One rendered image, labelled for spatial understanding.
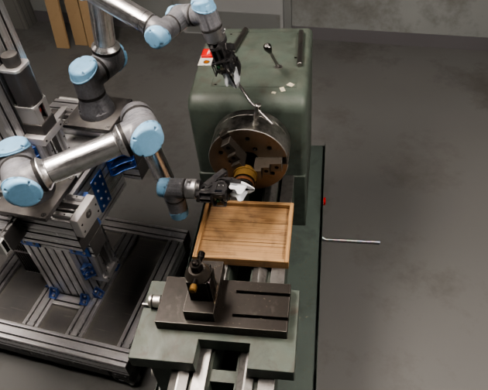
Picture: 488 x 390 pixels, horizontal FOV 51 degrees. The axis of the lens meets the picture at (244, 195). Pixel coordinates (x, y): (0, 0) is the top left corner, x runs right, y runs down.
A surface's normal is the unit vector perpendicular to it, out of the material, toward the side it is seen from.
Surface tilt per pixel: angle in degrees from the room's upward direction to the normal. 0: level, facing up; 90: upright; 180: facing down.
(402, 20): 90
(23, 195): 91
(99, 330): 0
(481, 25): 90
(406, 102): 0
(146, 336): 0
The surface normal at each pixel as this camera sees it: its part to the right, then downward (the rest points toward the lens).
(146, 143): 0.51, 0.58
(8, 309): -0.08, -0.70
